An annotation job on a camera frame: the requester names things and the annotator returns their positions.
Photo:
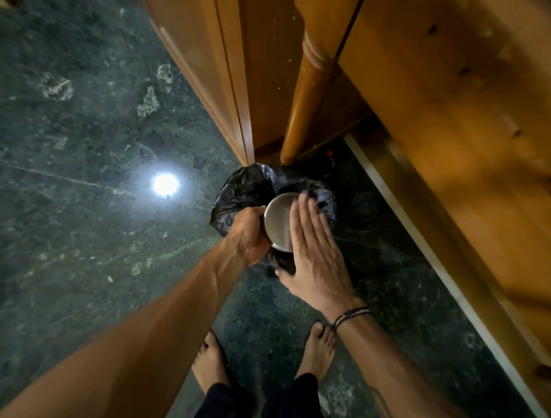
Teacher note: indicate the person's left hand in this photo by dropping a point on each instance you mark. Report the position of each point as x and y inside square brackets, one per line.
[246, 239]

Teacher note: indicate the person's right hand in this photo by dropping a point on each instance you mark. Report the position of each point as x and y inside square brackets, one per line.
[320, 269]

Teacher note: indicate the person's left fingers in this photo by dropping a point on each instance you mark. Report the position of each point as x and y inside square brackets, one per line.
[257, 212]

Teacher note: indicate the person's right thumb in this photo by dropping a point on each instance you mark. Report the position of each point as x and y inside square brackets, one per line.
[287, 280]

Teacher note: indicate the person's right middle finger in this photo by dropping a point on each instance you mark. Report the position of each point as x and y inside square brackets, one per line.
[307, 222]

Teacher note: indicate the person's right little finger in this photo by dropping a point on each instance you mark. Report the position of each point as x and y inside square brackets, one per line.
[329, 234]

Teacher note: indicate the round steel bowl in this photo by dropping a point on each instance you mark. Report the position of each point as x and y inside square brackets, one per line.
[277, 222]

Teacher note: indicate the person's right forearm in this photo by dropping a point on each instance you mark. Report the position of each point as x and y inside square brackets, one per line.
[387, 370]

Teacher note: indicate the person's left forearm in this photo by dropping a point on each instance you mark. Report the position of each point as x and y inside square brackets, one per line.
[142, 344]

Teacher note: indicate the black plastic garbage bag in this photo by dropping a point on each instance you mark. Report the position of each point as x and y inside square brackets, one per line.
[247, 189]

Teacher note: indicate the small red object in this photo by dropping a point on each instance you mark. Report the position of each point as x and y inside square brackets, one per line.
[330, 157]

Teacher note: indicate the braided wrist band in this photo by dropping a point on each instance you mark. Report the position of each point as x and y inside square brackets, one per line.
[351, 315]

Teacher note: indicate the person's right foot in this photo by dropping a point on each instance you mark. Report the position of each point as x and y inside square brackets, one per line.
[317, 351]

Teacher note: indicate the person's foot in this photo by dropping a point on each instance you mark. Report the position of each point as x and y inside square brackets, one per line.
[210, 366]
[317, 351]

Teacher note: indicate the white trim strip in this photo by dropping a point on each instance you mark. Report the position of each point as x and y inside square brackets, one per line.
[430, 262]

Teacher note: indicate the person's left foot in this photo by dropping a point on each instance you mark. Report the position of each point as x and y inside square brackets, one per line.
[210, 366]

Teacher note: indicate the black trousers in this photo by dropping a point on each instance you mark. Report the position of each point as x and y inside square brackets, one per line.
[297, 398]

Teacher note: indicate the turned wooden furniture leg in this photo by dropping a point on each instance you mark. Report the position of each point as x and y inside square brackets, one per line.
[308, 94]

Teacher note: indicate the wooden cabinet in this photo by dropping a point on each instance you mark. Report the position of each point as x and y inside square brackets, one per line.
[258, 73]

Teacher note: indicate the wooden table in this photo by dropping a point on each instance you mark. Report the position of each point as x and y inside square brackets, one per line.
[465, 129]

